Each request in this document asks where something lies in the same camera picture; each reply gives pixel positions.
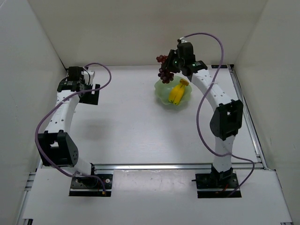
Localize dark red fake grapes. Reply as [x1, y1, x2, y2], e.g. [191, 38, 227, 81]
[156, 55, 174, 84]

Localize yellow fake banana bunch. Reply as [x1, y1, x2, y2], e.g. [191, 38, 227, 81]
[168, 79, 189, 105]

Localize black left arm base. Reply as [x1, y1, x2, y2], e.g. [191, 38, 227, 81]
[69, 173, 113, 197]

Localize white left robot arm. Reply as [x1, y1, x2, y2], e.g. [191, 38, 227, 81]
[38, 67, 100, 175]

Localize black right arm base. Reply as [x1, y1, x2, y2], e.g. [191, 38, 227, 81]
[192, 173, 242, 199]

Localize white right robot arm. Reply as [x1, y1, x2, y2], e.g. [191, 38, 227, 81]
[157, 41, 243, 188]

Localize green scalloped fruit bowl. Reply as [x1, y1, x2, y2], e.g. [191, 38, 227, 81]
[154, 76, 192, 106]

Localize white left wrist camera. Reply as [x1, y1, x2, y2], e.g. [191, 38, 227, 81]
[82, 68, 95, 84]

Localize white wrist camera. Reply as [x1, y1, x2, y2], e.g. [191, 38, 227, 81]
[177, 37, 187, 44]
[82, 68, 95, 84]

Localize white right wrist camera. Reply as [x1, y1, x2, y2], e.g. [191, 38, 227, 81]
[177, 37, 187, 44]

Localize front aluminium rail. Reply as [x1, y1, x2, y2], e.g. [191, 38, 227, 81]
[37, 164, 268, 170]

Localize right aluminium side rail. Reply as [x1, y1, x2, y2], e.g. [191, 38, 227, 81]
[228, 64, 293, 223]

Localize aluminium side rail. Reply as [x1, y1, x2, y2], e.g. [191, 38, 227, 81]
[16, 67, 72, 225]
[228, 64, 293, 223]

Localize left aluminium side rail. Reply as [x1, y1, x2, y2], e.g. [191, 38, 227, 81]
[16, 67, 72, 225]

